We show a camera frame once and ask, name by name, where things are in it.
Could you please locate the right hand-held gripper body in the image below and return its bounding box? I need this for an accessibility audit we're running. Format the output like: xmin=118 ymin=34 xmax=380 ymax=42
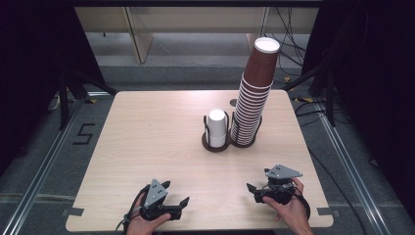
xmin=254 ymin=164 xmax=303 ymax=206

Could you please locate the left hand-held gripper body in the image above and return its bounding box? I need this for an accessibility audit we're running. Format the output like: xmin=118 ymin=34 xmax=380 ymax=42
xmin=140 ymin=178 xmax=183 ymax=222

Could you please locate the dark brown double cup holder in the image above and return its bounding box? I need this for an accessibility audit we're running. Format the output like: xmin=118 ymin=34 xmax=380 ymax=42
xmin=201 ymin=110 xmax=263 ymax=154

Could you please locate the short stack of white cups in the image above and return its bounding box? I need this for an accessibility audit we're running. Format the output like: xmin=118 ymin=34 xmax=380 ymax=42
xmin=207 ymin=109 xmax=228 ymax=149

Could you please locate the tall stack of brown cups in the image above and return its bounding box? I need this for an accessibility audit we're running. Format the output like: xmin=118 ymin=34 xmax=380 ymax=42
xmin=230 ymin=36 xmax=281 ymax=147

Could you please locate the person's left hand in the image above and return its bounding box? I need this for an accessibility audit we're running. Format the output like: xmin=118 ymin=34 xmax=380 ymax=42
xmin=126 ymin=195 xmax=172 ymax=235

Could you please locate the person's right hand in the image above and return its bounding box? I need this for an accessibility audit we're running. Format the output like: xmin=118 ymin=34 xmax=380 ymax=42
xmin=263 ymin=177 xmax=314 ymax=235

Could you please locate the black tape strip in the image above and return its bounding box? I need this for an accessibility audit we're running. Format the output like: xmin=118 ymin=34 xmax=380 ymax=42
xmin=316 ymin=207 xmax=341 ymax=218
xmin=62 ymin=207 xmax=85 ymax=217

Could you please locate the black metal stand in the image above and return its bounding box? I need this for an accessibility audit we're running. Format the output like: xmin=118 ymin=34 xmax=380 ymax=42
xmin=282 ymin=48 xmax=338 ymax=128
xmin=57 ymin=65 xmax=118 ymax=131

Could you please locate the black tape floor marking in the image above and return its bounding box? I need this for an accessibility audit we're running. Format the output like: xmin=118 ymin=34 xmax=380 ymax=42
xmin=71 ymin=122 xmax=96 ymax=146

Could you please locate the dark curtain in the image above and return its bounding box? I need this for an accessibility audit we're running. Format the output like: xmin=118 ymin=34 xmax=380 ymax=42
xmin=301 ymin=0 xmax=415 ymax=226
xmin=0 ymin=0 xmax=107 ymax=170

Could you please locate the beige wooden shelf unit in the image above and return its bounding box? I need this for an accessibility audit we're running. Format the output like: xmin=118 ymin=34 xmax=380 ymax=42
xmin=73 ymin=6 xmax=320 ymax=65

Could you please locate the left hand-held gripper cable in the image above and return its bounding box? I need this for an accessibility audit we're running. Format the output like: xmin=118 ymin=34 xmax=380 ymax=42
xmin=115 ymin=184 xmax=149 ymax=235

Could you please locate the hand-held gripper cable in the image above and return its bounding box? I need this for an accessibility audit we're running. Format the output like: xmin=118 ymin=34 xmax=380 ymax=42
xmin=115 ymin=184 xmax=149 ymax=235
xmin=292 ymin=180 xmax=311 ymax=219

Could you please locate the right hand-held gripper cable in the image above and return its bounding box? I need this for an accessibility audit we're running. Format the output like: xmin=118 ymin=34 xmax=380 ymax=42
xmin=292 ymin=180 xmax=311 ymax=219

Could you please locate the black floor cable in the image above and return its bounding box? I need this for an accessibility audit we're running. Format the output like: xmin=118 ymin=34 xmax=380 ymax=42
xmin=295 ymin=99 xmax=370 ymax=235

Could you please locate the metal floor rail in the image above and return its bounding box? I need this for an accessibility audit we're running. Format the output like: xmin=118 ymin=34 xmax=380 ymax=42
xmin=1 ymin=94 xmax=88 ymax=235
xmin=314 ymin=101 xmax=390 ymax=235

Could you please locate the bundle of black cables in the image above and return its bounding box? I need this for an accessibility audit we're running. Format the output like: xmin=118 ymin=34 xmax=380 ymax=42
xmin=262 ymin=6 xmax=311 ymax=83

